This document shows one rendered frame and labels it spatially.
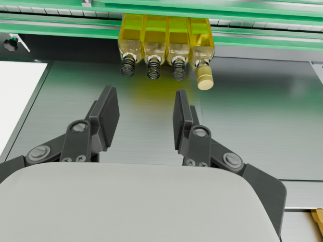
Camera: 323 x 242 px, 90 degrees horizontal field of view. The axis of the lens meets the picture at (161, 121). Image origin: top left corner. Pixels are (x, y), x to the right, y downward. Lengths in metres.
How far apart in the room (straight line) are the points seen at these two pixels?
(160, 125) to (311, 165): 0.42
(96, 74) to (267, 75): 0.60
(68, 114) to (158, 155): 0.27
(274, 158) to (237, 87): 0.25
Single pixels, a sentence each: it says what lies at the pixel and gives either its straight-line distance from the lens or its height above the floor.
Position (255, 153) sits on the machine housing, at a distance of 0.52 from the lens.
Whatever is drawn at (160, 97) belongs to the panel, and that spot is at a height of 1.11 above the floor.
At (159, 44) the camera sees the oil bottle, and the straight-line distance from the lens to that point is 0.41.
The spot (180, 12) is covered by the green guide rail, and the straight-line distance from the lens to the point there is 0.50.
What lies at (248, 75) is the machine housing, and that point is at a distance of 0.68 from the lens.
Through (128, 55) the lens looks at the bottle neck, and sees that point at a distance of 0.40.
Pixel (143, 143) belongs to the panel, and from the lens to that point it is 0.41.
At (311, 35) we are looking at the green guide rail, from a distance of 0.76.
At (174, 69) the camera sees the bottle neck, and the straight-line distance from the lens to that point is 0.37.
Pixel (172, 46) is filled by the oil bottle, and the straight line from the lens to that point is 0.41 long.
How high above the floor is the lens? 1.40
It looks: 29 degrees down
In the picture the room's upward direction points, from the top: 179 degrees counter-clockwise
